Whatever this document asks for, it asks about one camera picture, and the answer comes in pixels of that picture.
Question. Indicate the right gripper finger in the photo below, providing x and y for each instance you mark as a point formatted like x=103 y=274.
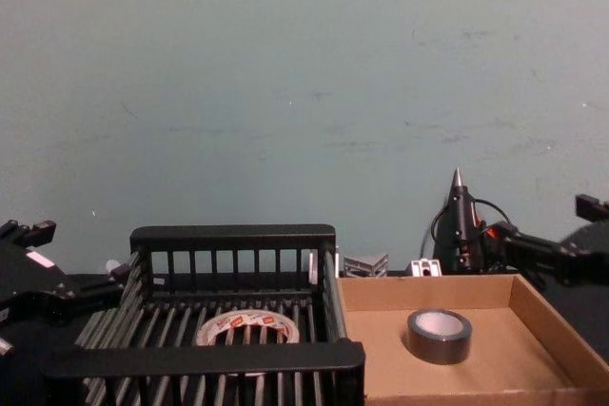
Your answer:
x=592 y=208
x=533 y=249

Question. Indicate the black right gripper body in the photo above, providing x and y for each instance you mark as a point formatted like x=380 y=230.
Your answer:
x=592 y=249

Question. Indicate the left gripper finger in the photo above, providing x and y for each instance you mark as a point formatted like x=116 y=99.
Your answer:
x=92 y=293
x=38 y=231

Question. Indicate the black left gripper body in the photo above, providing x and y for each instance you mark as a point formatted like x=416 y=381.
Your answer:
x=26 y=275

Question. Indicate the roll of silver tape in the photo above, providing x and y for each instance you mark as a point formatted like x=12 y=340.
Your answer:
x=438 y=346

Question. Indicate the roll of white tape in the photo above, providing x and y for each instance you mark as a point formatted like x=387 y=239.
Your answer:
x=247 y=320

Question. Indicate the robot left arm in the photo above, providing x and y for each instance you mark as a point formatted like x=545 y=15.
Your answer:
x=4 y=347

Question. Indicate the small white plastic piece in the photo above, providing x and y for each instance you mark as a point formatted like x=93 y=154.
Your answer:
x=111 y=264

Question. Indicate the white metal profile piece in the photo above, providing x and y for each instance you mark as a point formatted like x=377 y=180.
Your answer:
x=425 y=267

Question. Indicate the shallow brown cardboard tray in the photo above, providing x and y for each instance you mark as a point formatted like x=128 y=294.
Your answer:
x=476 y=382

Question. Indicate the black rack with steel bars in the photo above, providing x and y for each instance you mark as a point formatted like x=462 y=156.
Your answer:
x=228 y=235

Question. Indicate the grey metal corner bracket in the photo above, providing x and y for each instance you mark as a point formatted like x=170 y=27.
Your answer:
x=364 y=265

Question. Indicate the thin silver metal post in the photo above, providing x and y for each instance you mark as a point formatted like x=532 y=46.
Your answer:
x=337 y=261

